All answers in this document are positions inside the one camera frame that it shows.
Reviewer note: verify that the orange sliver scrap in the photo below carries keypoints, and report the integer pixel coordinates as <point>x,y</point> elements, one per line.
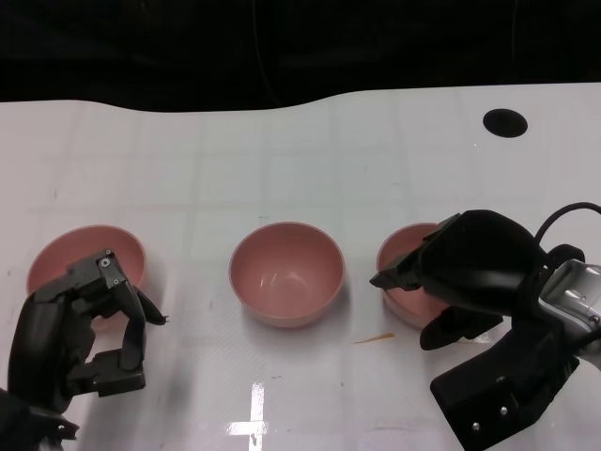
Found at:
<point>378,337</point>

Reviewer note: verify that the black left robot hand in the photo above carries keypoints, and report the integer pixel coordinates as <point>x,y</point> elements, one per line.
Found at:
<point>42,338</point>

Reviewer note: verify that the black backdrop cloth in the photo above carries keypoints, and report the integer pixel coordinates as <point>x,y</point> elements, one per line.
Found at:
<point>141,47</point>

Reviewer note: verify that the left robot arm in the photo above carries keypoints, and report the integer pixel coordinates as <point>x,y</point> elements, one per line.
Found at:
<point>23,427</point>

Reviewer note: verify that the black round table grommet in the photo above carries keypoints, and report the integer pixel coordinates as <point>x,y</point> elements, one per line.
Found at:
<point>504,122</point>

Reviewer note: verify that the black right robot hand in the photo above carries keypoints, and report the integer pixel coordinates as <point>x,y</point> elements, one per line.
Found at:
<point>479,258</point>

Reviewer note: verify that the pink plastic bowl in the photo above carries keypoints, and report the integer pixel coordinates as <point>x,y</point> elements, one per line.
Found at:
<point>286,277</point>
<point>399,244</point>
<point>122,249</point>

